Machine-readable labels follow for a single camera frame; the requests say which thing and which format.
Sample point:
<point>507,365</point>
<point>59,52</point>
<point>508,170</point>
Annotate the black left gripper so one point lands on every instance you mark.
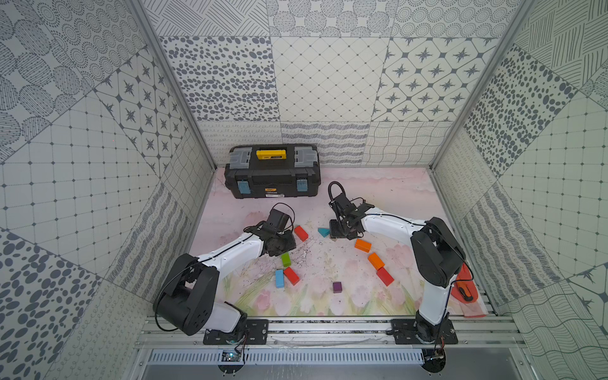
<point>283,243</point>

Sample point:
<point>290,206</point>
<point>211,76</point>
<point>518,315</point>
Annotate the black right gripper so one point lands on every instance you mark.
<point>333,232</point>

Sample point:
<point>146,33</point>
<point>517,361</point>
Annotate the green block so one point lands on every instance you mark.
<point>286,260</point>

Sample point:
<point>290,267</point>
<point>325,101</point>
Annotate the orange block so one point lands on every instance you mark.
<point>376,261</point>
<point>362,245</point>

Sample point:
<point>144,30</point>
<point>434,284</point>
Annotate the red block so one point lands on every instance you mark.
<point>291,275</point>
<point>301,233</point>
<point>384,276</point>

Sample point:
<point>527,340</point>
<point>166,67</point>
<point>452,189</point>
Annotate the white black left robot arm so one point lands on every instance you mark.
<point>187,297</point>

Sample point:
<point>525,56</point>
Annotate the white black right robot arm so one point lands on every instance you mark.
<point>437,253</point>

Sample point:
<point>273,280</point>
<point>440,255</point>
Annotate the teal triangle block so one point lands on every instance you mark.
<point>325,232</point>

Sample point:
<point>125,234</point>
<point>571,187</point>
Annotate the light blue block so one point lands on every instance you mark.
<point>279,279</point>

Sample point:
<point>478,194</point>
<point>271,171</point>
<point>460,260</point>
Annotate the purple cube block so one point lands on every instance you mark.
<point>337,287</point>

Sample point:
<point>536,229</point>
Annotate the black plastic toolbox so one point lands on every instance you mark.
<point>273,171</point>

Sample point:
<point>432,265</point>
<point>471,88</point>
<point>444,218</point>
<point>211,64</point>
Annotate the orange black screwdriver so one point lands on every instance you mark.
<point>465,291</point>

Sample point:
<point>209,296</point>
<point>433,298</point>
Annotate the red work glove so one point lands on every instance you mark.
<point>464,274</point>

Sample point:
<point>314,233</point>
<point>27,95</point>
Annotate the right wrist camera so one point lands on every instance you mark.
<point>342,206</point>

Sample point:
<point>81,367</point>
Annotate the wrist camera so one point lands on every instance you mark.
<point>342,206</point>
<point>276,222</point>

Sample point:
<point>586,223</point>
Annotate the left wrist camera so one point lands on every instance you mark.
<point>276,222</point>

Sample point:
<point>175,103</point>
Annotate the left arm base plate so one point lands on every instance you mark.
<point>250,331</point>

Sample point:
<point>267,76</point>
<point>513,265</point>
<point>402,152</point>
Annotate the aluminium rail frame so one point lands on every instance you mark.
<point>341,332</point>

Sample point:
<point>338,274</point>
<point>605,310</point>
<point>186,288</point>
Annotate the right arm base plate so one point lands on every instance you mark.
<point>409,331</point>

